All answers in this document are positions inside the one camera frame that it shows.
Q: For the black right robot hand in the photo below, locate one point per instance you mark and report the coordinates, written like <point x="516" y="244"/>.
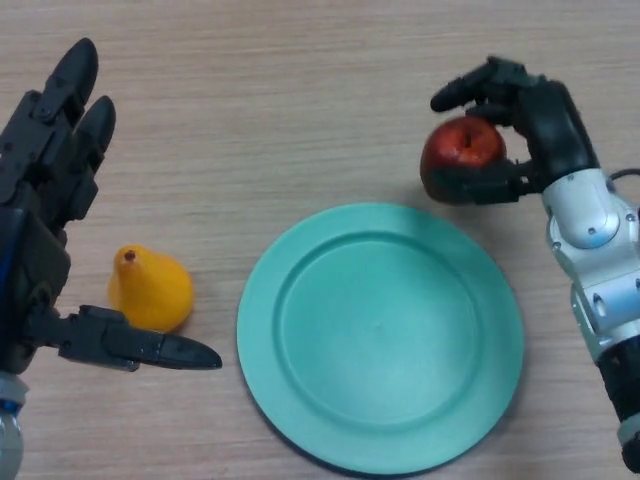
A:
<point x="550" y="135"/>

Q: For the yellow pear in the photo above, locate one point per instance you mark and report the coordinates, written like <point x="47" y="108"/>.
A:
<point x="152" y="295"/>

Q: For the red apple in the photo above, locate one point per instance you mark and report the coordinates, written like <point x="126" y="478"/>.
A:
<point x="465" y="145"/>

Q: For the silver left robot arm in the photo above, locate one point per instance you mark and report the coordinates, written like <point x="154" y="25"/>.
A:
<point x="10" y="430"/>

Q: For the green round plate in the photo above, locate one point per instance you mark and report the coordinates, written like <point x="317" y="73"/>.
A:
<point x="380" y="340"/>

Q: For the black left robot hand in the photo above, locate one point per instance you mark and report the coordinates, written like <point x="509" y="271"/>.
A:
<point x="35" y="200"/>

